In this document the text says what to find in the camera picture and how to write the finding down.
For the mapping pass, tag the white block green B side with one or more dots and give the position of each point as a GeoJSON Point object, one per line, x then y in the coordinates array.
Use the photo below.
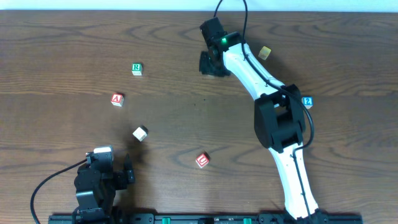
{"type": "Point", "coordinates": [140, 133]}

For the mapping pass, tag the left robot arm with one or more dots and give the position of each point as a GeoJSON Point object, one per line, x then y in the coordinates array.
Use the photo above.
{"type": "Point", "coordinates": [96, 186]}

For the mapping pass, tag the green letter R block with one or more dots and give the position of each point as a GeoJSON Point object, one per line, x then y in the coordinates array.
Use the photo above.
{"type": "Point", "coordinates": [137, 69]}

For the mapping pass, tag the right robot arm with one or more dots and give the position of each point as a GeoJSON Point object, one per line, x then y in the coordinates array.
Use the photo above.
{"type": "Point", "coordinates": [278, 115]}

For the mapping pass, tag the red letter U block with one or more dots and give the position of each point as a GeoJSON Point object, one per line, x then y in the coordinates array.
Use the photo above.
{"type": "Point", "coordinates": [202, 160]}

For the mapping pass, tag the yellow wooden block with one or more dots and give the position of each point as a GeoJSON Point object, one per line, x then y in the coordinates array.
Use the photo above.
{"type": "Point", "coordinates": [264, 53]}

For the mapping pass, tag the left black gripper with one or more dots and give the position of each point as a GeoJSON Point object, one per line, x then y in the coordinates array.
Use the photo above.
{"type": "Point", "coordinates": [119, 177]}

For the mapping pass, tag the blue number 2 block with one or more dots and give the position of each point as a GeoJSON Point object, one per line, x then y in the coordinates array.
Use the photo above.
{"type": "Point", "coordinates": [307, 101]}

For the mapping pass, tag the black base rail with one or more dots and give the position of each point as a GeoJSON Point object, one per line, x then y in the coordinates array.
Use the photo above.
{"type": "Point", "coordinates": [262, 218]}

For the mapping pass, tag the red letter A block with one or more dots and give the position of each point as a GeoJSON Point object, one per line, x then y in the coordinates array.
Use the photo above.
{"type": "Point", "coordinates": [117, 99]}

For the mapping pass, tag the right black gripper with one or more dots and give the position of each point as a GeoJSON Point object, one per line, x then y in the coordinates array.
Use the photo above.
{"type": "Point", "coordinates": [209, 66]}

